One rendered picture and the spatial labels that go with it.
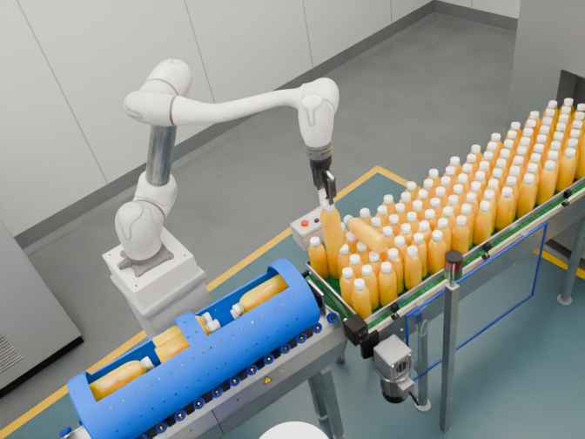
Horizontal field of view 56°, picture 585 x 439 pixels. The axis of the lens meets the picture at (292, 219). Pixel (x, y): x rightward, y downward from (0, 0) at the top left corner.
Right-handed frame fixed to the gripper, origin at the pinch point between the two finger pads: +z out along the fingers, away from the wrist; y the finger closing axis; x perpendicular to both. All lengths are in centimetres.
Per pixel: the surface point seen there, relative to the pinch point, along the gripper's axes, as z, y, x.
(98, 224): 143, -249, -73
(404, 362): 62, 37, 4
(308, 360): 59, 15, -26
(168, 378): 26, 14, -76
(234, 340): 26, 13, -51
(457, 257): 17.3, 37.9, 27.4
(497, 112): 139, -146, 254
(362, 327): 44, 25, -6
